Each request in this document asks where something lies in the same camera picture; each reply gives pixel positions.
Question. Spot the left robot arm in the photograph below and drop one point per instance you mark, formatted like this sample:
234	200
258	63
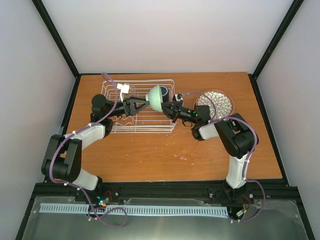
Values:
63	158

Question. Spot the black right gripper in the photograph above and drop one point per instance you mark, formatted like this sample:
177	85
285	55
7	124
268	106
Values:
171	113

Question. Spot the light blue slotted cable duct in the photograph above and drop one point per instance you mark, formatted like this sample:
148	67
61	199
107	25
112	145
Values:
137	210

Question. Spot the white wire dish rack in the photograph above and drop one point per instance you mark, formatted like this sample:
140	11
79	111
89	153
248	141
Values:
147	120

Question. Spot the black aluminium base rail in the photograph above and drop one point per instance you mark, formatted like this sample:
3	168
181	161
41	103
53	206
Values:
211	192

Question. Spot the pale green ceramic bowl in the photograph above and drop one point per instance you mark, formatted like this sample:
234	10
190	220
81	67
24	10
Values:
154	97

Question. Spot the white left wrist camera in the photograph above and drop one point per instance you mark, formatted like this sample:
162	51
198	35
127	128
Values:
124	89

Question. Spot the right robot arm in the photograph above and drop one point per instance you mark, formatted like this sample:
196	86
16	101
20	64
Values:
237	136

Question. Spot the black enclosure frame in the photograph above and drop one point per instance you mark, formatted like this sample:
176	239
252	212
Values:
47	188

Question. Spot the white floral pattern plate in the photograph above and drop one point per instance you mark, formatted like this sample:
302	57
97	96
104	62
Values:
217	103

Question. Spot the dark blue ceramic mug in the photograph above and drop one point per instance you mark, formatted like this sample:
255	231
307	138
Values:
164	93

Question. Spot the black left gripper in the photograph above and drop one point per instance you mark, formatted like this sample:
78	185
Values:
132	109

